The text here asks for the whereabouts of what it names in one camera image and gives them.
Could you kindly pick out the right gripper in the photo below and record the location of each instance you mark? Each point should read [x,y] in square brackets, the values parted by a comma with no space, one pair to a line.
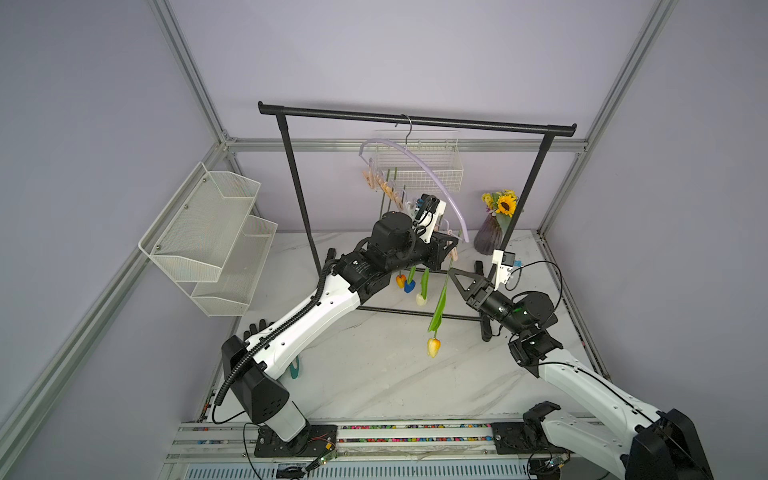
[480,300]

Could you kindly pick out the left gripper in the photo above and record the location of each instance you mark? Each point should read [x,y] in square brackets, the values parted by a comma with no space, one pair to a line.
[435,257]

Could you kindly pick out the yellow tulip group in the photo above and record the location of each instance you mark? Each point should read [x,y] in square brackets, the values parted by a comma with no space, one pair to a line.
[401,279]

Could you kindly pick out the white tulip group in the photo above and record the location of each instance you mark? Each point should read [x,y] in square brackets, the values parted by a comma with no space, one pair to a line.
[422,296]
[389,193]

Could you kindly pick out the pale yellow tulip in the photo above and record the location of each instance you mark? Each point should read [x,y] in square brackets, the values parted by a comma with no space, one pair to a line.
[433,343]

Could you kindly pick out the lilac clip hanger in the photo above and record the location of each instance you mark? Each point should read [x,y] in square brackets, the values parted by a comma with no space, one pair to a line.
[422,162]

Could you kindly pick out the blue tulip group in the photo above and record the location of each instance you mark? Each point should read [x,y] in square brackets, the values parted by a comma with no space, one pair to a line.
[409,284]

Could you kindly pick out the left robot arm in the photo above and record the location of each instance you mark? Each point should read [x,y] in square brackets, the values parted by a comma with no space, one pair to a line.
[253,365]

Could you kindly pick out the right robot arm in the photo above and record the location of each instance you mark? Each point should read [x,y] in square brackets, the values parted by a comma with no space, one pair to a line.
[633,439]

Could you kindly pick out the black clothes rack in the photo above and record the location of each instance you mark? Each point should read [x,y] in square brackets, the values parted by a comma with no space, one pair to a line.
[281,113]

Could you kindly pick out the dark ribbed vase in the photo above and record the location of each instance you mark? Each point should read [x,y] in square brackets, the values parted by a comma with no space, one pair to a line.
[489,236]

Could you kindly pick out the sunflower bouquet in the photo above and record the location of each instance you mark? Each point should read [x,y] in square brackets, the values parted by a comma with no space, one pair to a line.
[501,206]

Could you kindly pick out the teal green glove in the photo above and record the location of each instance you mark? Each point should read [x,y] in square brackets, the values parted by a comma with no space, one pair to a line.
[294,368]

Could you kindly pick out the white mesh two-tier shelf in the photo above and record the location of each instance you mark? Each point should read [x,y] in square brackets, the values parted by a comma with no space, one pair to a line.
[210,243]

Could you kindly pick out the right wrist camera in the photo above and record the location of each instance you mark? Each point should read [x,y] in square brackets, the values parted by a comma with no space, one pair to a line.
[505,263]

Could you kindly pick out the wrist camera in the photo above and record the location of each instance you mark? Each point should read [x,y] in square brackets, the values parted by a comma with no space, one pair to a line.
[505,263]
[428,212]

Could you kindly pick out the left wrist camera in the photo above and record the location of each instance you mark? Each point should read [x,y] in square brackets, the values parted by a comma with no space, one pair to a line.
[428,212]

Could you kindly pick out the white wire wall basket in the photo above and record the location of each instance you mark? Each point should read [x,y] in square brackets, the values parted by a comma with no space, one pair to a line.
[437,149]

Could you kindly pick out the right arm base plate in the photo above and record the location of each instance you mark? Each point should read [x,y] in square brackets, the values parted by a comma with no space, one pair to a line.
[525,436]

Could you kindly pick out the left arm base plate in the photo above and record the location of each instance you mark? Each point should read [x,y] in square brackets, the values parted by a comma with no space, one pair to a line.
[313,441]

